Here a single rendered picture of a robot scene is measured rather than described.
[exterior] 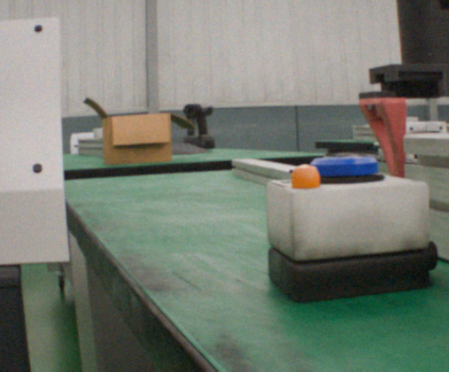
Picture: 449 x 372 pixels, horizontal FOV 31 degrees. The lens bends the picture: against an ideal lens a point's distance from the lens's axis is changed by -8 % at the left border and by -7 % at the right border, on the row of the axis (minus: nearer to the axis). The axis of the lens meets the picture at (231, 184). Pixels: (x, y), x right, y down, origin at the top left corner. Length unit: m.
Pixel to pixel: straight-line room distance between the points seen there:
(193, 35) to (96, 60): 1.38
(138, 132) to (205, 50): 9.19
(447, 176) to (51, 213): 0.29
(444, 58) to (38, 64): 0.35
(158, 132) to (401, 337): 2.35
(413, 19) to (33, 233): 0.34
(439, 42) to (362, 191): 0.24
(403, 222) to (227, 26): 11.52
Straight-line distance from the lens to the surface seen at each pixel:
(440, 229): 0.57
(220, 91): 11.84
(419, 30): 0.67
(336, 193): 0.45
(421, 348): 0.35
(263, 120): 11.98
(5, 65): 0.75
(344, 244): 0.46
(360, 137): 4.85
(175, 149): 3.47
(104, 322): 1.83
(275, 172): 1.31
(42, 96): 0.71
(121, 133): 2.68
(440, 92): 0.66
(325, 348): 0.36
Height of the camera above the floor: 0.87
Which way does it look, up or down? 4 degrees down
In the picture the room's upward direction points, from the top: 3 degrees counter-clockwise
